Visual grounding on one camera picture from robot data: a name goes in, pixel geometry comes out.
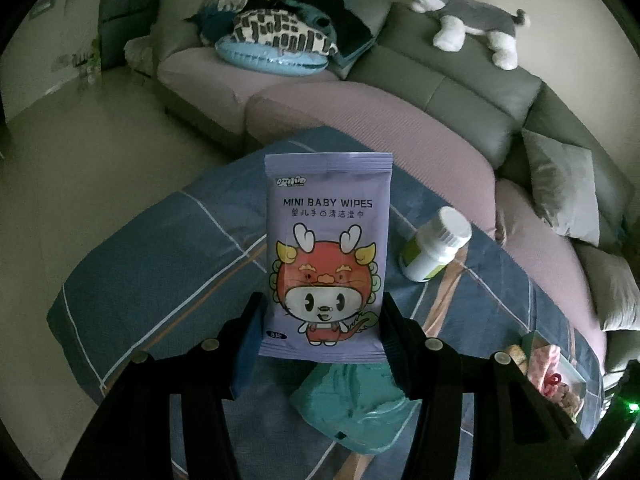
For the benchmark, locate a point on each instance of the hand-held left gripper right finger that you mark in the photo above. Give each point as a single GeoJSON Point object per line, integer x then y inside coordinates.
{"type": "Point", "coordinates": [396, 352]}

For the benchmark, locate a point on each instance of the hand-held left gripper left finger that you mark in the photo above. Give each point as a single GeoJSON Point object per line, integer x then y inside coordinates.
{"type": "Point", "coordinates": [247, 350]}

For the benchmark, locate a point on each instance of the dark cabinet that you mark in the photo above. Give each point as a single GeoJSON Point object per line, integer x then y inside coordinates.
{"type": "Point", "coordinates": [130, 10]}

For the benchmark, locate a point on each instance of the grey throw pillow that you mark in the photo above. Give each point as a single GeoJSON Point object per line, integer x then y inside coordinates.
{"type": "Point", "coordinates": [622, 355]}
{"type": "Point", "coordinates": [560, 185]}
{"type": "Point", "coordinates": [615, 285]}

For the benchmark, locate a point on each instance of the blue plaid blanket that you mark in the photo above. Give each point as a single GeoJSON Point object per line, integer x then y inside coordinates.
{"type": "Point", "coordinates": [175, 270]}

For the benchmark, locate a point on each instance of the purple wet wipes packet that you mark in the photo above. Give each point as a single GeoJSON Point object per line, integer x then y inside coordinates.
{"type": "Point", "coordinates": [325, 240]}

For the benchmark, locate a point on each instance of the white plastic bag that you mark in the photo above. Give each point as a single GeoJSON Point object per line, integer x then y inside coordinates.
{"type": "Point", "coordinates": [140, 57]}

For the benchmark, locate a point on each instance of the black white patterned cushion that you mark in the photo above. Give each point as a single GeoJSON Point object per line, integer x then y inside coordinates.
{"type": "Point", "coordinates": [285, 32]}

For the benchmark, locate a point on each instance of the red fuzzy hair clip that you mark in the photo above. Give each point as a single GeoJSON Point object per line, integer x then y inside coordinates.
{"type": "Point", "coordinates": [553, 380]}

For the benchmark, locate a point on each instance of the teal box tray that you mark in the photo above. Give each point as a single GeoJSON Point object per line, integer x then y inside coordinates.
{"type": "Point", "coordinates": [575, 375]}

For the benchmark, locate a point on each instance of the pink fluffy cloth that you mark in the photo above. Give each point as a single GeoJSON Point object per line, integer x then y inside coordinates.
{"type": "Point", "coordinates": [544, 357]}

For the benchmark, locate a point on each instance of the grey sofa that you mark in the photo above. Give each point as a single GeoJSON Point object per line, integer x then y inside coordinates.
{"type": "Point", "coordinates": [450, 85]}

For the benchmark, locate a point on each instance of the teal plastic toy case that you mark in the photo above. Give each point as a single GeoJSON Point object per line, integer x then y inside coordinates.
{"type": "Point", "coordinates": [350, 402]}

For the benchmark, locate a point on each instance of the pink sofa seat cover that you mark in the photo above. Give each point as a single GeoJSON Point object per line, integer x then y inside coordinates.
{"type": "Point", "coordinates": [400, 140]}
{"type": "Point", "coordinates": [545, 280]}
{"type": "Point", "coordinates": [210, 90]}

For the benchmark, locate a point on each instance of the dark teal cloth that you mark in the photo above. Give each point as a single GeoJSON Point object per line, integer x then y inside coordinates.
{"type": "Point", "coordinates": [215, 27]}

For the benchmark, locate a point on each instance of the white plastic bottle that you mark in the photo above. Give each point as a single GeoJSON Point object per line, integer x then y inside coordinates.
{"type": "Point", "coordinates": [430, 250]}

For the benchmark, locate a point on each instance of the black folded clothing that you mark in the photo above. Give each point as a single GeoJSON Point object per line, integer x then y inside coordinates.
{"type": "Point", "coordinates": [345, 15]}

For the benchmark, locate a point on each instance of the grey white plush cat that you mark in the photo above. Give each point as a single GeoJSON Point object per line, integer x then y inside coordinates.
{"type": "Point", "coordinates": [475, 15]}

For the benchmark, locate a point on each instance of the white wall socket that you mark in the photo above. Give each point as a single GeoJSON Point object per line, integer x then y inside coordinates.
{"type": "Point", "coordinates": [45, 6]}

